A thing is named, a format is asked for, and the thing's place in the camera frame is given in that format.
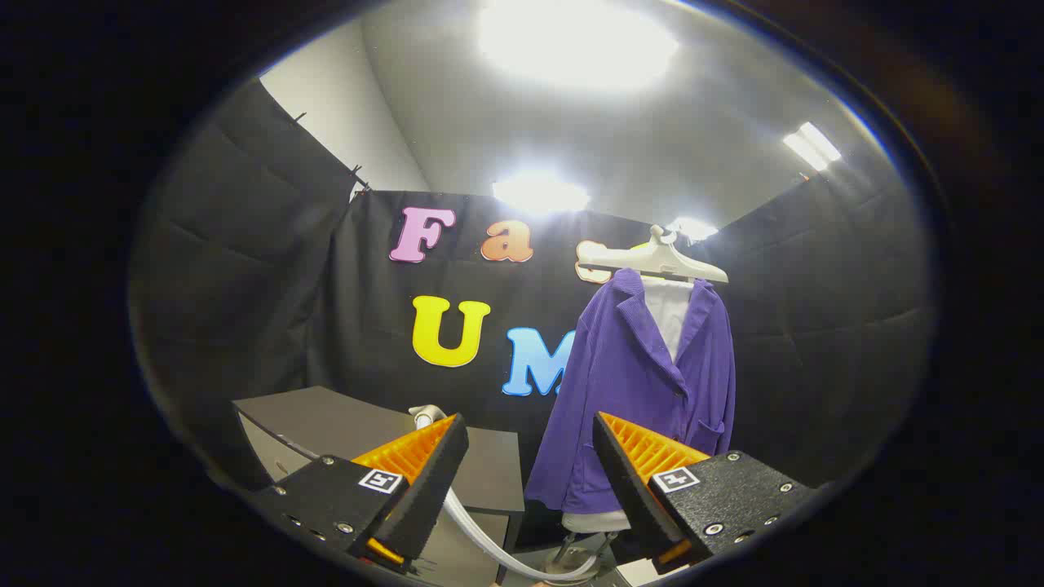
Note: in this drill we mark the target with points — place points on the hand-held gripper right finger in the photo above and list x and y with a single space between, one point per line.
632 489

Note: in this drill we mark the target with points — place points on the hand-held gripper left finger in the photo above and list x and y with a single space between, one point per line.
428 481

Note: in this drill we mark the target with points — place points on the white plastic clothes hanger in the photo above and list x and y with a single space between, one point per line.
652 259

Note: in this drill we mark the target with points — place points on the metal stand base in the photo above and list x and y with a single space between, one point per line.
571 550

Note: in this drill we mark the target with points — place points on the white flat board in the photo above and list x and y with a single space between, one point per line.
644 575

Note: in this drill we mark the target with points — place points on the white shirt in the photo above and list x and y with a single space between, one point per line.
669 314

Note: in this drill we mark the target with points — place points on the ceiling light panel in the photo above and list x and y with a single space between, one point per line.
540 194
575 41
811 147
693 228

